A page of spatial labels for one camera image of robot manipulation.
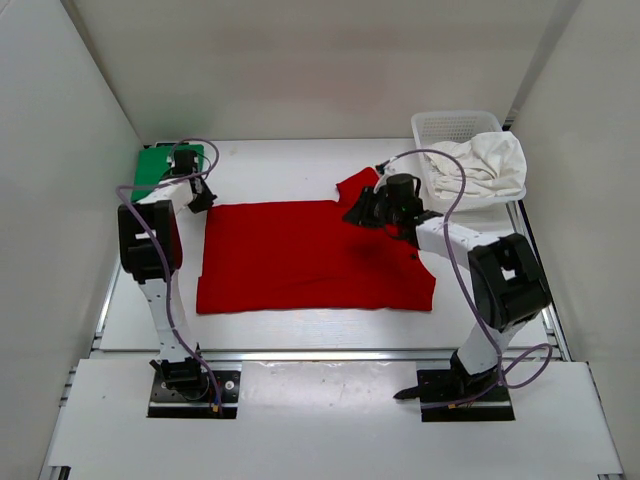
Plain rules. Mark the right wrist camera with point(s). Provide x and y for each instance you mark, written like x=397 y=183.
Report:
x=385 y=168

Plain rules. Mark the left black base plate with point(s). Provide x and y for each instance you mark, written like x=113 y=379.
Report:
x=198 y=403

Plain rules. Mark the white t shirt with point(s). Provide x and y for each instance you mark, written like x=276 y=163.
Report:
x=494 y=164

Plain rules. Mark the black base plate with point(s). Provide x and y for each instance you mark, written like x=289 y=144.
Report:
x=437 y=402
x=198 y=403

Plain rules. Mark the dark table label sticker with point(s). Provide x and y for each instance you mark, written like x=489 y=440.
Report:
x=170 y=144

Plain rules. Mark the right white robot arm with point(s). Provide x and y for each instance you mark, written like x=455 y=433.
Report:
x=508 y=287

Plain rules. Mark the green t shirt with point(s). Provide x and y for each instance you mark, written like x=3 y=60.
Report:
x=152 y=165

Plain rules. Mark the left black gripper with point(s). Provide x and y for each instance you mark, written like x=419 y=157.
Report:
x=207 y=202

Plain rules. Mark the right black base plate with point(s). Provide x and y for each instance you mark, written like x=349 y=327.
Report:
x=437 y=402

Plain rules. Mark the white plastic basket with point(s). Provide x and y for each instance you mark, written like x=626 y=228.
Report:
x=458 y=126

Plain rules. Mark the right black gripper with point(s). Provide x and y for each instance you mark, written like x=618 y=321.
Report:
x=363 y=214

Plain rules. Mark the red t shirt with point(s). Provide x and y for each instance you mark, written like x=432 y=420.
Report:
x=302 y=255

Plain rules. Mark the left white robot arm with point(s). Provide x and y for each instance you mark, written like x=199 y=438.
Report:
x=151 y=252

